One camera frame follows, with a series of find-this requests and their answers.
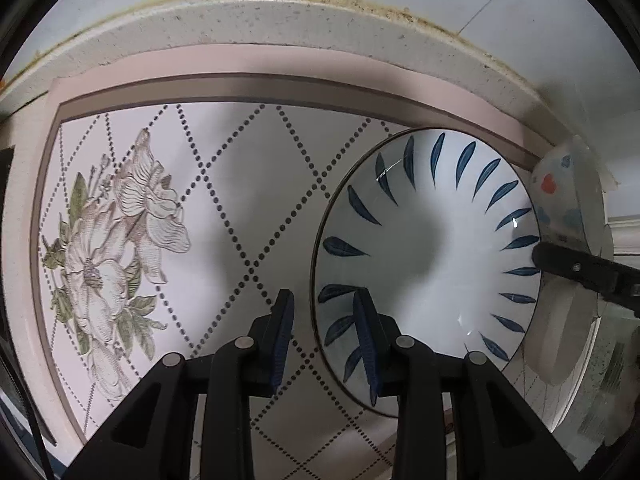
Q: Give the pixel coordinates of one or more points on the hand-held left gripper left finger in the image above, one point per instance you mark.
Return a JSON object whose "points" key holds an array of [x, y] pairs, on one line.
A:
{"points": [[282, 340]]}

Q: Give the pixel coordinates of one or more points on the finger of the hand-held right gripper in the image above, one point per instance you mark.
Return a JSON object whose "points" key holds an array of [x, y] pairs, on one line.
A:
{"points": [[575, 266]]}

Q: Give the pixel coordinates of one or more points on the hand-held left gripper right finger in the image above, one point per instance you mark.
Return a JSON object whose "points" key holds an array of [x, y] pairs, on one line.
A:
{"points": [[367, 350]]}

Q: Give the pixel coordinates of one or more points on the white bowl with coloured hearts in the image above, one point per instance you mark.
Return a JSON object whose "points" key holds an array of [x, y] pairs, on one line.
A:
{"points": [[560, 195]]}

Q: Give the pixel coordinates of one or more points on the blue leaf pattern bowl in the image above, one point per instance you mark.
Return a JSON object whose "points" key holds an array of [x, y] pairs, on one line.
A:
{"points": [[440, 240]]}

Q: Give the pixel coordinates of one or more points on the floral printed table mat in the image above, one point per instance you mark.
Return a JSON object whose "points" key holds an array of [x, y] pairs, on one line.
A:
{"points": [[250, 160]]}

